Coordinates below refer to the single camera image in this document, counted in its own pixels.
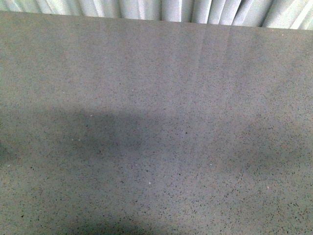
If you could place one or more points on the white pleated curtain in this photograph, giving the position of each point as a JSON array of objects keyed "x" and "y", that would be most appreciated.
[{"x": 284, "y": 14}]

